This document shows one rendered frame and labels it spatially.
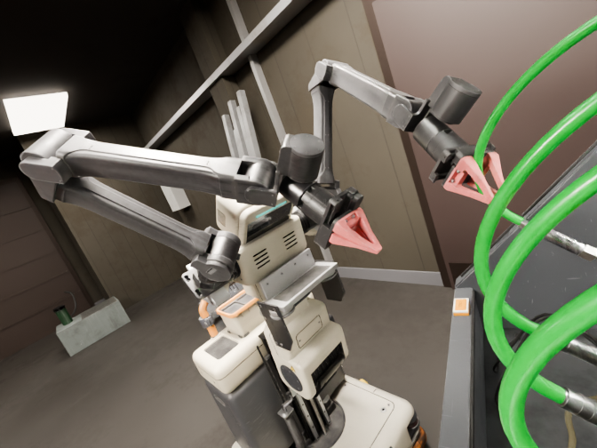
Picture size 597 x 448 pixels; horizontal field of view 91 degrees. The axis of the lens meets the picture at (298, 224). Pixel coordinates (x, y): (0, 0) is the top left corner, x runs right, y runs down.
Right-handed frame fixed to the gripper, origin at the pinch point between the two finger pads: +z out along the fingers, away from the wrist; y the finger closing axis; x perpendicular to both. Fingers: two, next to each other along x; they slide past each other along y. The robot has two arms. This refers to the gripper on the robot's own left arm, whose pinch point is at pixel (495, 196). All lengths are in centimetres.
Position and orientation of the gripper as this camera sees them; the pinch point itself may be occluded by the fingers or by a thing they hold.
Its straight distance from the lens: 56.8
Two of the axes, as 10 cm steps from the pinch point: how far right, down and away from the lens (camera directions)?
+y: 9.5, -1.9, 2.6
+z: 3.1, 7.4, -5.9
